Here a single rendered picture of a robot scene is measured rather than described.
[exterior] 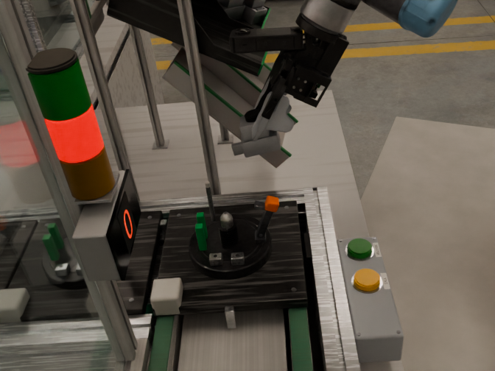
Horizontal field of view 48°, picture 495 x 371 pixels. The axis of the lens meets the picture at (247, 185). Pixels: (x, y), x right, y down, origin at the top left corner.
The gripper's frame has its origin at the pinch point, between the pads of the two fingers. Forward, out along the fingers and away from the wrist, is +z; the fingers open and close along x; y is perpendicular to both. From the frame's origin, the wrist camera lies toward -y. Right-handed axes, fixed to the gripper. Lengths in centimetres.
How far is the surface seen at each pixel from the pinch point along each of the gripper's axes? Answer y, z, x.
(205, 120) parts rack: -7.1, 5.5, 6.1
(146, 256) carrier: -8.8, 24.8, -12.1
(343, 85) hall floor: 89, 59, 237
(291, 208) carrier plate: 13.0, 11.5, -2.2
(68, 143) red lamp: -23.5, -6.7, -35.9
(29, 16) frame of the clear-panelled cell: -57, 28, 72
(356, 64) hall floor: 99, 51, 264
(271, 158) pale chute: 7.9, 8.8, 8.1
